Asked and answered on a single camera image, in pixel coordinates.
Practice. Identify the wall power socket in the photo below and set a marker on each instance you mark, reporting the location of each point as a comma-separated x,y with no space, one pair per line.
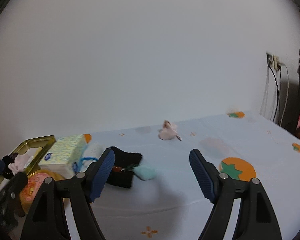
273,62

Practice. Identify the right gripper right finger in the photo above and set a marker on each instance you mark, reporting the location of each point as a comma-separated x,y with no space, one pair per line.
256,218

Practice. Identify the pink tissue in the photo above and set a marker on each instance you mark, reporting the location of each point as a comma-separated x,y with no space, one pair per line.
169,131

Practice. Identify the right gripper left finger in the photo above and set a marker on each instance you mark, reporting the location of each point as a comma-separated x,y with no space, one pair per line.
46,218

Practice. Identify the gold rectangular tin box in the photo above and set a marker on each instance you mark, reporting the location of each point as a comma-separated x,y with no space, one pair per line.
36,147

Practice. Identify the black fuzzy cloth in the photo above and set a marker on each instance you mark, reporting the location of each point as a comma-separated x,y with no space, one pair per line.
122,172

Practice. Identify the mint green soft item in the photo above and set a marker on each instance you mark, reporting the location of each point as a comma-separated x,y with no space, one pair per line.
144,172

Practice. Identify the persimmon print tablecloth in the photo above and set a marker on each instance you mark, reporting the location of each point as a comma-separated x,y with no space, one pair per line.
172,204

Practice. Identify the pink cloth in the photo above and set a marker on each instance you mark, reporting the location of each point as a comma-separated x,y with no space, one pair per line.
20,163

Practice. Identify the yellow dotted tissue pack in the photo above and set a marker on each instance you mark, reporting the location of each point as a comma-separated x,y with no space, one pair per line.
64,156

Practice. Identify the white sock blue band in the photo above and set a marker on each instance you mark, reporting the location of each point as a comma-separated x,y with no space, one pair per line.
92,153

